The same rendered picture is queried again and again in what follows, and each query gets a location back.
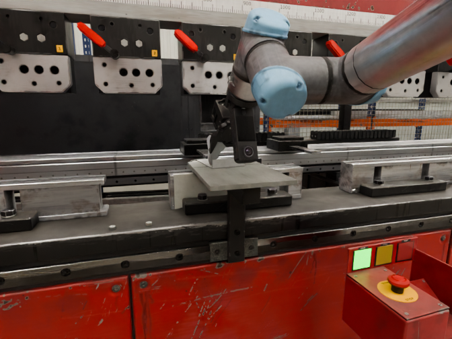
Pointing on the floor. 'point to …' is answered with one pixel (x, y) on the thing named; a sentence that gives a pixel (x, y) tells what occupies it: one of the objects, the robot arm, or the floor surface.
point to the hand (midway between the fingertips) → (224, 163)
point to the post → (344, 117)
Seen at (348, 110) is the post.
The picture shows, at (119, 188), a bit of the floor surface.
